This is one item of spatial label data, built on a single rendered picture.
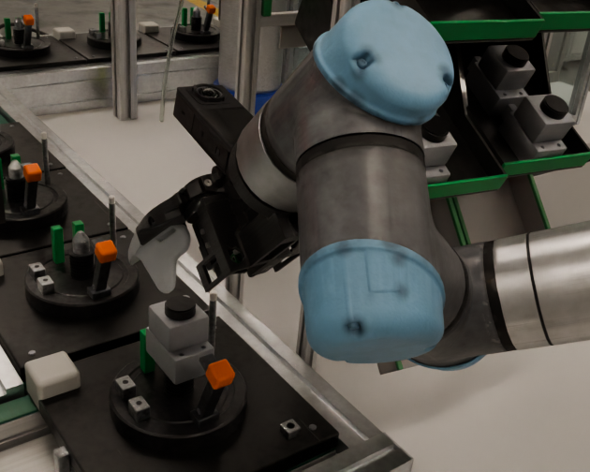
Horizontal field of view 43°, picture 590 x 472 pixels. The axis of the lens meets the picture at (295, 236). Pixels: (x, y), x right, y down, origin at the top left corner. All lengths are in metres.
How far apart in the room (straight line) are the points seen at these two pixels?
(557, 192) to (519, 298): 1.61
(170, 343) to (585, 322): 0.40
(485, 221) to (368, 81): 0.61
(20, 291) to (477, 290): 0.66
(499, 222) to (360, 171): 0.62
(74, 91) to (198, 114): 1.34
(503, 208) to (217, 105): 0.51
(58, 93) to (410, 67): 1.54
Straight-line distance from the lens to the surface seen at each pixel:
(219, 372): 0.70
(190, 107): 0.61
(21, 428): 0.87
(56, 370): 0.84
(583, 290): 0.49
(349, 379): 1.04
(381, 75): 0.41
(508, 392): 1.09
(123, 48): 1.83
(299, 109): 0.44
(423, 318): 0.39
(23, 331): 0.94
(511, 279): 0.49
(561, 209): 2.15
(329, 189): 0.40
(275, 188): 0.50
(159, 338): 0.75
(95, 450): 0.77
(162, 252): 0.64
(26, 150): 1.42
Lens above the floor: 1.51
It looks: 28 degrees down
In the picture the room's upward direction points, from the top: 6 degrees clockwise
